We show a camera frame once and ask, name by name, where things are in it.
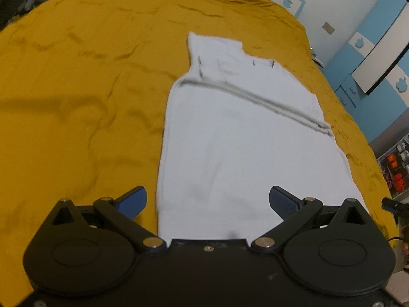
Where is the blue and white wardrobe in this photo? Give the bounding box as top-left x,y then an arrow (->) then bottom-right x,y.
322,0 -> 409,143

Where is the small black object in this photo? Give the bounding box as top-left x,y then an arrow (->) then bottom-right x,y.
381,197 -> 401,214

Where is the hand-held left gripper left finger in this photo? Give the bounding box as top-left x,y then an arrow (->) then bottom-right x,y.
44,185 -> 168,254

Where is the storage rack with orange parts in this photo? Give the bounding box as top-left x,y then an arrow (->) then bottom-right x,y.
374,133 -> 409,206

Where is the white t-shirt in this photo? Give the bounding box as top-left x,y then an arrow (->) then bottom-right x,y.
155,31 -> 371,240

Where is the yellow blanket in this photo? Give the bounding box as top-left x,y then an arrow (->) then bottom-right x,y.
0,0 -> 400,301

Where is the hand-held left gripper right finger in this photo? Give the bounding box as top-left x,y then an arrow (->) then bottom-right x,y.
251,185 -> 372,254

